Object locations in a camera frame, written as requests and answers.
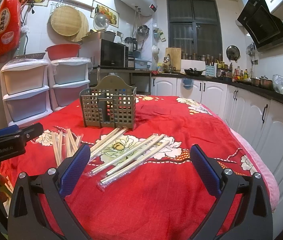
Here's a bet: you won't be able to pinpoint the hanging pot lid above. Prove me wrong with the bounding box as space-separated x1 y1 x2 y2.
226 45 240 61

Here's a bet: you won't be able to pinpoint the black microwave oven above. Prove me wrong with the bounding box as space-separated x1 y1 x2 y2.
79 38 129 68

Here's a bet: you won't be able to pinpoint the grey perforated utensil caddy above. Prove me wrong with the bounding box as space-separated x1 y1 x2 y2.
79 75 137 129

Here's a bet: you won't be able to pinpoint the wooden cutting board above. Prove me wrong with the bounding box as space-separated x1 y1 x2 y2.
165 48 182 72

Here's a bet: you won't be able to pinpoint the white drawer tower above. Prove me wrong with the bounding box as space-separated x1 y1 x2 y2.
48 57 92 111
0 59 53 127

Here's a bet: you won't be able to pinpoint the red hanging bag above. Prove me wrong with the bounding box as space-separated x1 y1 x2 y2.
0 0 21 56

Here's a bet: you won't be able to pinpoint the left white drawer tower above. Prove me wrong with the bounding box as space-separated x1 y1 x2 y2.
0 59 53 127

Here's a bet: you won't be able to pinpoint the red floral tablecloth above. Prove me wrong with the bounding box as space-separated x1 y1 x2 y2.
0 94 280 240

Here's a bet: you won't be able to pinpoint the black wok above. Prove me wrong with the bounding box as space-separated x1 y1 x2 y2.
184 68 205 76

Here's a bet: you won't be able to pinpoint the dark kitchen window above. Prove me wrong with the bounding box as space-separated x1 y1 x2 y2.
167 0 223 57

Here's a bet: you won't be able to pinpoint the red plastic basin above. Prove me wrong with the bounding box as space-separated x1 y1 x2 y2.
46 43 81 61

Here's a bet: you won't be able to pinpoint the round bamboo tray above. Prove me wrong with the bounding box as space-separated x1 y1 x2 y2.
50 5 81 37

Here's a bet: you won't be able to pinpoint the right white drawer tower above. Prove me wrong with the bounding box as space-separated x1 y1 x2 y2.
48 57 92 111

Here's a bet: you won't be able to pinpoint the white lower cabinets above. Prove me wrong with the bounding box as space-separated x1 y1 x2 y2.
150 75 283 236

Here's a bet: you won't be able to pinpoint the black range hood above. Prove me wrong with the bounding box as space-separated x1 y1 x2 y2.
237 0 283 52

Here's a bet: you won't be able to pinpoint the steel pot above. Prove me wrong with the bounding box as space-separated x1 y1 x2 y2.
260 76 274 90

